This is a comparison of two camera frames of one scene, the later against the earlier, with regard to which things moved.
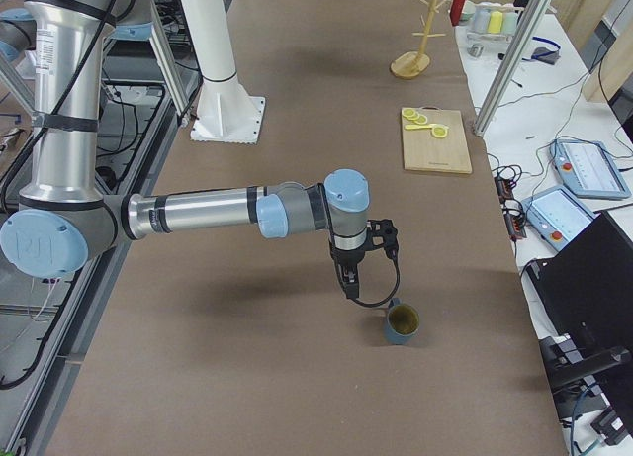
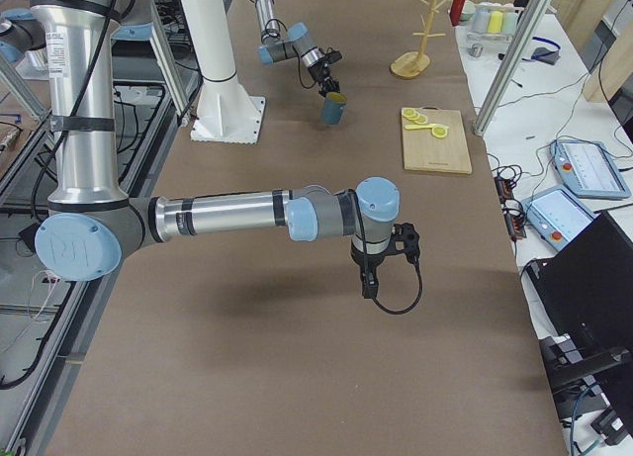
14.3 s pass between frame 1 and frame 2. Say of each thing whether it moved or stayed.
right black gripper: moved
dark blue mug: moved
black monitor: stayed
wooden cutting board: stayed
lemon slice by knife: stayed
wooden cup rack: stayed
